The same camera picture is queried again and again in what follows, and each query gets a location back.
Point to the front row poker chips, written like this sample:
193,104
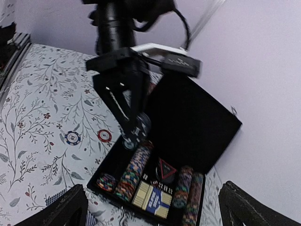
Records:
130,179

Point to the purple 500 poker chip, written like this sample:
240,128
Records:
106,182

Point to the red dice row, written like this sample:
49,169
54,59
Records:
157,184

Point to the blue white loose chip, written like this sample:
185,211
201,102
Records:
72,138

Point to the black 100 poker chips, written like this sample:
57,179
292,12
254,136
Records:
136,136

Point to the grey card deck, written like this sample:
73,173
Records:
72,203

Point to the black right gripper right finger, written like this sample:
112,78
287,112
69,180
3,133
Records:
238,208

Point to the floral white table mat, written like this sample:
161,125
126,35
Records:
50,94

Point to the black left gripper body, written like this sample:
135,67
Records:
120,70

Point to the open black poker chip case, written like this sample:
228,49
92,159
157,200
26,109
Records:
188,128

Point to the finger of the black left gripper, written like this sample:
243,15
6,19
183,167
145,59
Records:
111,92
138,83

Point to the red white loose chip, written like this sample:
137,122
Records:
104,135

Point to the back row poker chips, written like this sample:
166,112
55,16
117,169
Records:
187,196

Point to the blue boxed card deck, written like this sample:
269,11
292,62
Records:
152,200

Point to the row poker chips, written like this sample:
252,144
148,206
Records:
187,196
130,179

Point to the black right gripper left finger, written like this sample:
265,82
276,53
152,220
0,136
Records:
46,217

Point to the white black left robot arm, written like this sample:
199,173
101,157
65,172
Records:
117,20

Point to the left aluminium frame post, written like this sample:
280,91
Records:
198,13

